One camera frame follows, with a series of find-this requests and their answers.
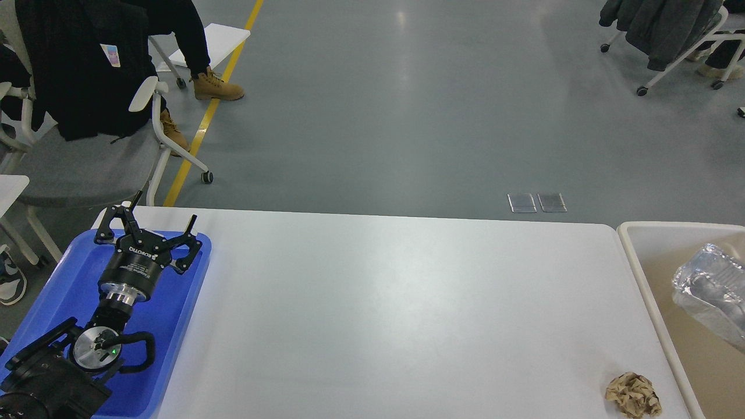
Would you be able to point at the grey coat on chair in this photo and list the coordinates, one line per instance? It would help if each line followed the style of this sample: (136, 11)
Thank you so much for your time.
(662, 30)

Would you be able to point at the beige waste bin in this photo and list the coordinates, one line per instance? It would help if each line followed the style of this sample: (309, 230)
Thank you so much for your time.
(708, 371)

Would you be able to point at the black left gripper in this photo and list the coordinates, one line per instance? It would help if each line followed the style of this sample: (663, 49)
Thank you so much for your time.
(135, 262)

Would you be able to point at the sneaker at left edge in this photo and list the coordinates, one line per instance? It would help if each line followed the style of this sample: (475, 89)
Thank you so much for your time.
(13, 281)

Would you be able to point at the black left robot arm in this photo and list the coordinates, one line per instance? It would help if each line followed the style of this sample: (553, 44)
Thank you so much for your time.
(102, 337)

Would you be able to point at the tan work boot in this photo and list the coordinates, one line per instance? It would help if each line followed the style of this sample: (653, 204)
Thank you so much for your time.
(171, 130)
(208, 85)

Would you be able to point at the left floor outlet plate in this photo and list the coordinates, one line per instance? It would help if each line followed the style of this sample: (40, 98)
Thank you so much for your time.
(522, 203)

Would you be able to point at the aluminium foil tray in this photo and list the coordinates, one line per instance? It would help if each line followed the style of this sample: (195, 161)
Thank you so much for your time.
(710, 289)

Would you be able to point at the floor outlet plate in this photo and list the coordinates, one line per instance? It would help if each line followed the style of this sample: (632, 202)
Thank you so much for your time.
(522, 203)
(552, 202)

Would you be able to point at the black jacket on chair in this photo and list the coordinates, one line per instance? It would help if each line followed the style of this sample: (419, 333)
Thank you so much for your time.
(88, 59)

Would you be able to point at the crumpled brown paper ball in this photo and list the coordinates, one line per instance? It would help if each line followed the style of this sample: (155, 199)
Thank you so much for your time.
(634, 396)

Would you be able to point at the grey office chair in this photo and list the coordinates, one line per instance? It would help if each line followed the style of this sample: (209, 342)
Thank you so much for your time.
(93, 171)

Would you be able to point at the white table at left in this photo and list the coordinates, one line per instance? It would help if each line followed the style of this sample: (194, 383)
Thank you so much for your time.
(12, 187)

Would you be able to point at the person in black trousers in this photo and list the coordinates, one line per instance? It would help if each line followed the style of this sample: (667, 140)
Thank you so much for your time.
(181, 19)

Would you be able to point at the right floor outlet plate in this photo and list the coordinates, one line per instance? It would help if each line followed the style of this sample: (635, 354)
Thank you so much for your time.
(552, 202)

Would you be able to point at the white chair with coats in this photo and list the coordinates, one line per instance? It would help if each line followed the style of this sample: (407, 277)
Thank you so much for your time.
(726, 27)

